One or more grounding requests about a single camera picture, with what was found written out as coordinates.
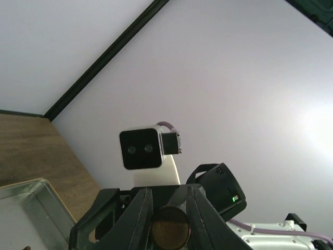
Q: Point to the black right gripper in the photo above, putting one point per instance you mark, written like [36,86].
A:
[122,219]

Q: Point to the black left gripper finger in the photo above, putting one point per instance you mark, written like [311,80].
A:
[207,228]

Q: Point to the dark chess piece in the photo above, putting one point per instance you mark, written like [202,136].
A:
[170,228]

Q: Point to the gold tin box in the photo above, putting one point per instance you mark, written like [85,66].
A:
[34,217]

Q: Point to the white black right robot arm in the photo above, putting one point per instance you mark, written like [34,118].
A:
[261,223]

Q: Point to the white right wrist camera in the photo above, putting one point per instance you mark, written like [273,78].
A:
[148,153]

